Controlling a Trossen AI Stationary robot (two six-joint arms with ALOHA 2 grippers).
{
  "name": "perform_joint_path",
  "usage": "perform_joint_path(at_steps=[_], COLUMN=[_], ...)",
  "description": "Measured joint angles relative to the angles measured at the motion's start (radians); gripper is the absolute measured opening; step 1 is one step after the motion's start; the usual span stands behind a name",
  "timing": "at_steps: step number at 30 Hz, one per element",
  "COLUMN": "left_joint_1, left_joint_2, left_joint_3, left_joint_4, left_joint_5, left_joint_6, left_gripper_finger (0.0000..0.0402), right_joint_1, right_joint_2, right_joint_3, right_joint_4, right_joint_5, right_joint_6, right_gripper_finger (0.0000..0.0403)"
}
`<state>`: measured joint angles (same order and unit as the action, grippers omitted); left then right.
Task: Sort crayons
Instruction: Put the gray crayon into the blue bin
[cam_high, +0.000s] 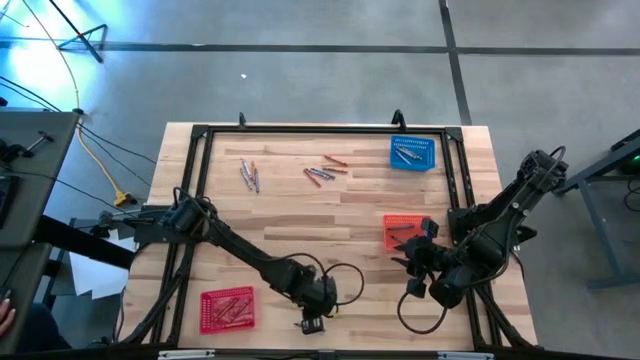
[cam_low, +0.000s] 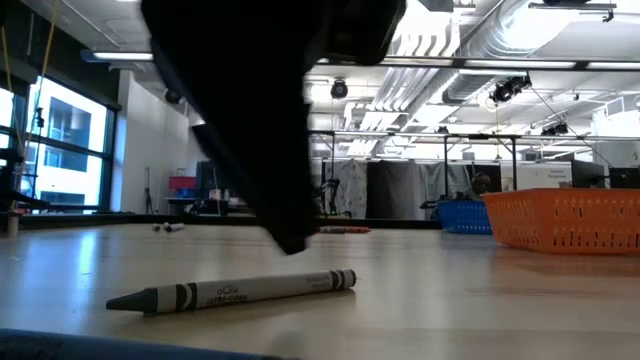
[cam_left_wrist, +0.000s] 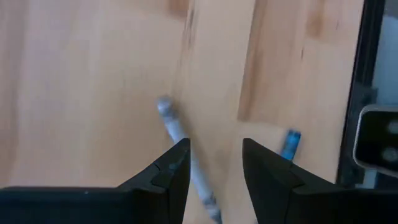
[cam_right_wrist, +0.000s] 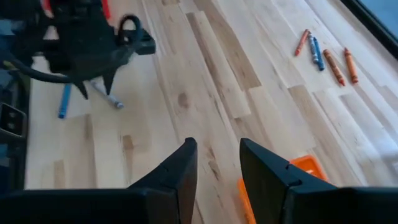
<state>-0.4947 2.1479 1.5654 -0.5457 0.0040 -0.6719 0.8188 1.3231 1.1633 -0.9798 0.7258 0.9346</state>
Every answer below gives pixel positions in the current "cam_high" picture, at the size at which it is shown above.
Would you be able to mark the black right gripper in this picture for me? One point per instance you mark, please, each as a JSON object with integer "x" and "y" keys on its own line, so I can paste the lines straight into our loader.
{"x": 430, "y": 260}

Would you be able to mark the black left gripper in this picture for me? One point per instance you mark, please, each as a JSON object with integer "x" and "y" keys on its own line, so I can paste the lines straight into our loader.
{"x": 317, "y": 297}

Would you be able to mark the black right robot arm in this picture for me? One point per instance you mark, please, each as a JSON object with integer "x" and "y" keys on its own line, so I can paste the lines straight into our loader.
{"x": 500, "y": 220}

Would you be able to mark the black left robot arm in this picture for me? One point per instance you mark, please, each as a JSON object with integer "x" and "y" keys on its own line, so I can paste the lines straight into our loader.
{"x": 240, "y": 247}

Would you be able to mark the orange plastic basket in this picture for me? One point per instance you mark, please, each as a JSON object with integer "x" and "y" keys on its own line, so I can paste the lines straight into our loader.
{"x": 400, "y": 221}

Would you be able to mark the blue plastic basket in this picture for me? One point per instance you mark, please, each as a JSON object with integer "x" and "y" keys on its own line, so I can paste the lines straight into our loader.
{"x": 425, "y": 165}

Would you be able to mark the red plastic basket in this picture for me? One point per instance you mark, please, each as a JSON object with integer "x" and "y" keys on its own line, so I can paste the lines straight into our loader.
{"x": 210, "y": 325}

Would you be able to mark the white paper sheet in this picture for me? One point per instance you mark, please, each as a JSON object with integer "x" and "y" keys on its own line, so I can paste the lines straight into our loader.
{"x": 95, "y": 280}

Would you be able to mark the black device green lights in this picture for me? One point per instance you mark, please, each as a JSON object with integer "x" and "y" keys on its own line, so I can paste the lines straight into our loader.
{"x": 634, "y": 162}

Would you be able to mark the black side clamp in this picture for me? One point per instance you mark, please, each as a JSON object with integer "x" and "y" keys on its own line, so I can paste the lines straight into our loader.
{"x": 100, "y": 227}

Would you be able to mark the black desk beam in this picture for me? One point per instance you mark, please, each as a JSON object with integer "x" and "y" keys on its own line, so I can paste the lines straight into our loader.
{"x": 85, "y": 242}

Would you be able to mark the person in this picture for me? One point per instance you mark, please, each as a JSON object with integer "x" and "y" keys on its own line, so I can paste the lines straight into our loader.
{"x": 45, "y": 330}

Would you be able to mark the person's hand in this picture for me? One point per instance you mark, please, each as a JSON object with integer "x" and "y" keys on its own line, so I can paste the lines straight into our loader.
{"x": 7, "y": 317}

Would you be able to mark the black desk device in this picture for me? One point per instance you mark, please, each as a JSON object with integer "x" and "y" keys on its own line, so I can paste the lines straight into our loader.
{"x": 6, "y": 200}

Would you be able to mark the black floor stand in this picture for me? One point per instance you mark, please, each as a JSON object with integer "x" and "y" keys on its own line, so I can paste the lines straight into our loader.
{"x": 80, "y": 37}

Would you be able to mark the silver bracket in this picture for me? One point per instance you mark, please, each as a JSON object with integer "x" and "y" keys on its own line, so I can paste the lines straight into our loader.
{"x": 465, "y": 356}
{"x": 186, "y": 354}

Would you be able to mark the black corner bracket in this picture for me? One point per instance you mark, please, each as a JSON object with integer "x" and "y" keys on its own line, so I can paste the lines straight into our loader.
{"x": 454, "y": 133}
{"x": 199, "y": 131}

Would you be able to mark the black frame clamp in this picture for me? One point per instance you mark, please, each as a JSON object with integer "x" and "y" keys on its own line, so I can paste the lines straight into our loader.
{"x": 398, "y": 119}
{"x": 242, "y": 120}

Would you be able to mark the black aluminium table frame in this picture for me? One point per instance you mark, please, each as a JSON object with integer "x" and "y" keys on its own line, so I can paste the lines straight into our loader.
{"x": 325, "y": 129}

